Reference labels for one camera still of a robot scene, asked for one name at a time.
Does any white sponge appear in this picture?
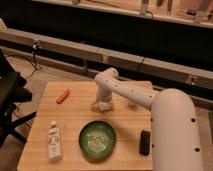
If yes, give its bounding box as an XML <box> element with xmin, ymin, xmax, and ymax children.
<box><xmin>91</xmin><ymin>101</ymin><xmax>112</xmax><ymax>112</ymax></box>

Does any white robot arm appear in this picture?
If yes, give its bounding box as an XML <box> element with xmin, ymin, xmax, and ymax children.
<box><xmin>94</xmin><ymin>68</ymin><xmax>204</xmax><ymax>171</ymax></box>

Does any green ridged bowl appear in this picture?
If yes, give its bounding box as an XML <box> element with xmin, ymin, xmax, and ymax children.
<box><xmin>79</xmin><ymin>120</ymin><xmax>116</xmax><ymax>161</ymax></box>

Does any black rectangular block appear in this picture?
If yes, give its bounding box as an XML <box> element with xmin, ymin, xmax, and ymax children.
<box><xmin>139</xmin><ymin>130</ymin><xmax>150</xmax><ymax>156</ymax></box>

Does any white plastic bottle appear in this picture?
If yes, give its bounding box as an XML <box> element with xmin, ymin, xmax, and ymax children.
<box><xmin>48</xmin><ymin>121</ymin><xmax>62</xmax><ymax>161</ymax></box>

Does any black hanging cable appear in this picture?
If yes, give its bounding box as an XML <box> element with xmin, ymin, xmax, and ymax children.
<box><xmin>30</xmin><ymin>39</ymin><xmax>43</xmax><ymax>79</ymax></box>

